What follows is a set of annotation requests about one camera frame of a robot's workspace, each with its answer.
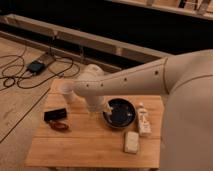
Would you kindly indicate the wooden small table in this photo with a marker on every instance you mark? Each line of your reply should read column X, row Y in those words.
column 90, row 142

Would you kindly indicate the black rectangular box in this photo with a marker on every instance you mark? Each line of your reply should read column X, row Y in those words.
column 55, row 114

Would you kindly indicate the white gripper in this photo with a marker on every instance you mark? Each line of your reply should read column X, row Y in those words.
column 96, row 104

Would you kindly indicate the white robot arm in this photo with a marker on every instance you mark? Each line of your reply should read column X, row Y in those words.
column 186, row 142

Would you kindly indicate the brown red curled object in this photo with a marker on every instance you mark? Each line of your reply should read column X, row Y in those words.
column 55, row 125

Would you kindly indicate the white rectangular sponge block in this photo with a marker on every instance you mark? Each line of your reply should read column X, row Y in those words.
column 131, row 144

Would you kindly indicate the black round bowl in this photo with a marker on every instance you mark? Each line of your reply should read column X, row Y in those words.
column 123, row 113

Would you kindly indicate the long wooden shelf beam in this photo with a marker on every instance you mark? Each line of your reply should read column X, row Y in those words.
column 107, row 45

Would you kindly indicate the white tube bottle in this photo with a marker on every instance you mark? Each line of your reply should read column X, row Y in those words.
column 144, row 126

